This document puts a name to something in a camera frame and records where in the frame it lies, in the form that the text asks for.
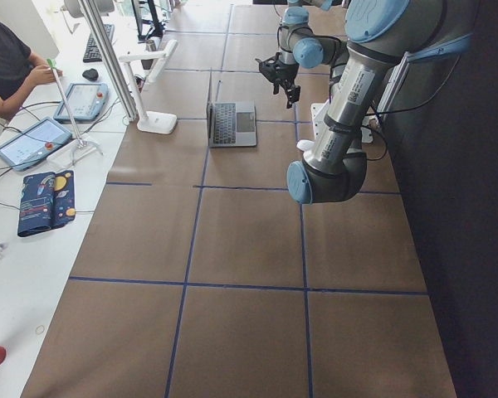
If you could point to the grey laptop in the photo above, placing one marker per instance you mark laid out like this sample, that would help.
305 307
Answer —
230 124

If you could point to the black desk mouse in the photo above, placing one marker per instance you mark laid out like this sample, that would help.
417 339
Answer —
91 74

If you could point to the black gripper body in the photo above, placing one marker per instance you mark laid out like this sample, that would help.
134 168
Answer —
283 75

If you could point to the aluminium frame post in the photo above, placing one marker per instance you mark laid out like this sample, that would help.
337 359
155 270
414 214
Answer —
92 16

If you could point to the seated person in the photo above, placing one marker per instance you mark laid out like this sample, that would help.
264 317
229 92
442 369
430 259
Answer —
21 70

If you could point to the white computer mouse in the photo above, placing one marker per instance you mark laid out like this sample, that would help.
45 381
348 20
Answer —
305 145

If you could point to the far teach pendant tablet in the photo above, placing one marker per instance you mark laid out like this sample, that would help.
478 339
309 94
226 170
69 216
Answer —
86 100

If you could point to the teach pendant tablet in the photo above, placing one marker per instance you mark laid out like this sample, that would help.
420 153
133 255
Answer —
34 144
86 100

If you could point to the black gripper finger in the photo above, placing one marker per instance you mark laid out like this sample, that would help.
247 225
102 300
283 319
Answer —
292 95

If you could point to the navy space pattern pouch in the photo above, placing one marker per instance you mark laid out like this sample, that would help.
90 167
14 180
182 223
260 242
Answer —
47 202

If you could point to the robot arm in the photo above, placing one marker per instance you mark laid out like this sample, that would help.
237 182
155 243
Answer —
379 34

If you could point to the near teach pendant tablet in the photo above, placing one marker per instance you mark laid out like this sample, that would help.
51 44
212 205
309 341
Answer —
34 144

